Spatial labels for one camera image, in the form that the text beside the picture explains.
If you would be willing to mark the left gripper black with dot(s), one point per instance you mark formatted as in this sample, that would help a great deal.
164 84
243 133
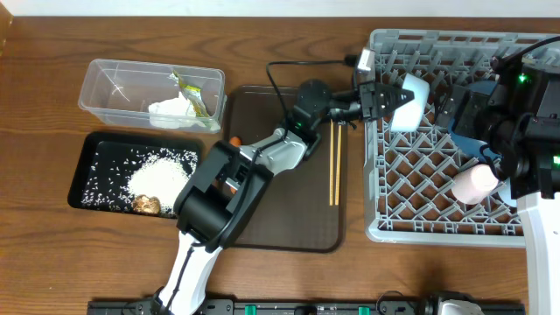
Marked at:
372 94

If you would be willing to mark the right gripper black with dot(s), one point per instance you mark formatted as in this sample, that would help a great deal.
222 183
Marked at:
472 104

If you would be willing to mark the light blue rice bowl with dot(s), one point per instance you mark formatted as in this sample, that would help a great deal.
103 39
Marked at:
407 118

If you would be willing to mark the blue plate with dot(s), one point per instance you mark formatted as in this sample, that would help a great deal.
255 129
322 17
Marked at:
471 147

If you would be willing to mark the orange carrot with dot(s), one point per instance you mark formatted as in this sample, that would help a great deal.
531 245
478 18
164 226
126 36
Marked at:
235 141

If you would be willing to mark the yellow green snack wrapper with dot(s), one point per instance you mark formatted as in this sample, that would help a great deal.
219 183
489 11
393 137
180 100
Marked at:
193 95

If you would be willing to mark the white tissue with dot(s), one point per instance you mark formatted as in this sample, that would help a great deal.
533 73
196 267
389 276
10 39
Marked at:
175 113

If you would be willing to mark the brown food scrap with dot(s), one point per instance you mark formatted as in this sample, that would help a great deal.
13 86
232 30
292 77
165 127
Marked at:
144 204

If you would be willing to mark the light blue cup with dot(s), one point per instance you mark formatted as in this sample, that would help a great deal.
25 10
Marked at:
505 194

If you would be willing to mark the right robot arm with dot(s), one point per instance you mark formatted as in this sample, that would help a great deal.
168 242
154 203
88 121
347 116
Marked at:
519 121

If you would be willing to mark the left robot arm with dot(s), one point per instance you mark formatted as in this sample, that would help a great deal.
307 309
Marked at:
221 196

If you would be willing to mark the grey dishwasher rack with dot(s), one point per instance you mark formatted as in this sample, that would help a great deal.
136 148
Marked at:
408 176

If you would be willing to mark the pink cup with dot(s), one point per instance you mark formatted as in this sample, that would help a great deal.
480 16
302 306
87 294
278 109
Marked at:
474 184

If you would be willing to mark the dark brown serving tray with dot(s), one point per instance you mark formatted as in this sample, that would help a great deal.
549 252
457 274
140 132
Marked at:
295 213

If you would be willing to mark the pile of white rice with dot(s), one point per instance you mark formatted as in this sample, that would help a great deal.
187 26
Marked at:
120 173

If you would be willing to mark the clear plastic bin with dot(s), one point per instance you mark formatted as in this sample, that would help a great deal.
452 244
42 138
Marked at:
119 92

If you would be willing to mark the black tray bin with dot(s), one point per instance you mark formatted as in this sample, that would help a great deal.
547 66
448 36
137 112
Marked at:
96 139

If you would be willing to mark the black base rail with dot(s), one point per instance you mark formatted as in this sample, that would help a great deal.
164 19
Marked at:
389 303

